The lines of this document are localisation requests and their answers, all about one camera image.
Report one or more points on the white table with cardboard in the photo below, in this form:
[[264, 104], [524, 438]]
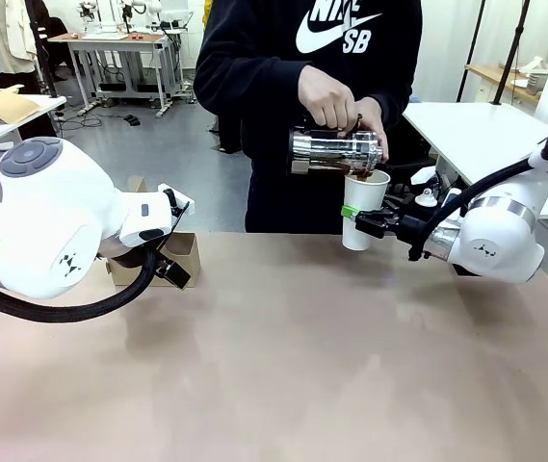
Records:
[[23, 122]]

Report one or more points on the black object on floor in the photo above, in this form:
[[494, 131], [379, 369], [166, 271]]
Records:
[[132, 120]]

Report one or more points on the wooden shelf board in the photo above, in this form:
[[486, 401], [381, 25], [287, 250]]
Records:
[[495, 77]]

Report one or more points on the brown cardboard cup carrier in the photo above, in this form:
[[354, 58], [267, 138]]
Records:
[[184, 255]]

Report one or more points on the person's right hand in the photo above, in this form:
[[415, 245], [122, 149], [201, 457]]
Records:
[[329, 103]]

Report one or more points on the glass french press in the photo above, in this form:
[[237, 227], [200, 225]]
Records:
[[331, 149]]

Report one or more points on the stack of grey dishes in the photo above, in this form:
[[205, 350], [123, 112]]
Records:
[[537, 77]]

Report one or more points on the white metal-legged workbench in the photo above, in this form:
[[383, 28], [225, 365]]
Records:
[[119, 45]]

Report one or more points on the person's left hand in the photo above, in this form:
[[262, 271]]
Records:
[[373, 118]]

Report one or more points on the black tripod stand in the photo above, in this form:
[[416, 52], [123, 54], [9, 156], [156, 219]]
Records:
[[509, 53]]

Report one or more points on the black stand pole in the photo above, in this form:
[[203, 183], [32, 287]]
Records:
[[42, 53]]

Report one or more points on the person's right forearm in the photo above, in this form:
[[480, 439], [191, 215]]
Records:
[[249, 82]]

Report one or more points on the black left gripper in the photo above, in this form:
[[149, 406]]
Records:
[[173, 274]]

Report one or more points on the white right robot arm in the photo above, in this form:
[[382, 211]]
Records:
[[495, 231]]

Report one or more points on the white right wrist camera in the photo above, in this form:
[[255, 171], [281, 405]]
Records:
[[426, 198]]

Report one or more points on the black chair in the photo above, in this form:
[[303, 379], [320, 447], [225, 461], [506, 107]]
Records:
[[410, 166]]

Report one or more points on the person in black hoodie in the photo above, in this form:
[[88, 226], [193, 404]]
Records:
[[264, 183]]

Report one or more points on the bystander in dark jacket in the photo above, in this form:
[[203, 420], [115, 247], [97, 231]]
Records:
[[230, 139]]

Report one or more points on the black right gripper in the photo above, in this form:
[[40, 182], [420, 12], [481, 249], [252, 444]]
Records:
[[406, 228]]

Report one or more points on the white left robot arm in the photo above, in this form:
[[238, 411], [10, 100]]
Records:
[[37, 226]]

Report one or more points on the white side table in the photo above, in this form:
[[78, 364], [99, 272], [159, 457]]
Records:
[[476, 130]]

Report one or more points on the white paper cup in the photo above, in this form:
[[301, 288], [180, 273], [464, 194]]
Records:
[[367, 195]]

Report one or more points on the small white background robot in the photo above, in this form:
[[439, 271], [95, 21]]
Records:
[[88, 12], [136, 9]]

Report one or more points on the person's left forearm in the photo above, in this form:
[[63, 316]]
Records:
[[399, 91]]

